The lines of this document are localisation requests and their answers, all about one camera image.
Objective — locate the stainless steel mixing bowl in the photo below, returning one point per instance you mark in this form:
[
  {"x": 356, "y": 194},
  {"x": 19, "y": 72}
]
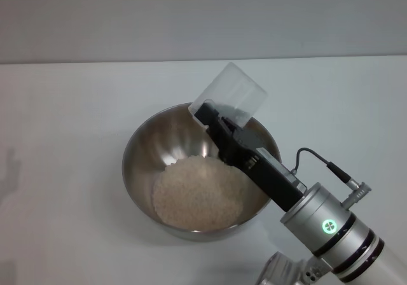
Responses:
[{"x": 143, "y": 170}]

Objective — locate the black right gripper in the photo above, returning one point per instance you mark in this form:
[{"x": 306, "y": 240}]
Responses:
[{"x": 273, "y": 180}]

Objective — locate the clear plastic measuring cup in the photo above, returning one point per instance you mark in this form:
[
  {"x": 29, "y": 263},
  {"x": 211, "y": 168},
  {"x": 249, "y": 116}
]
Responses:
[{"x": 232, "y": 87}]

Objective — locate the white uncooked rice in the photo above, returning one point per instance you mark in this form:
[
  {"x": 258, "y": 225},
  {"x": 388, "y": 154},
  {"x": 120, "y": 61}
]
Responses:
[{"x": 197, "y": 196}]

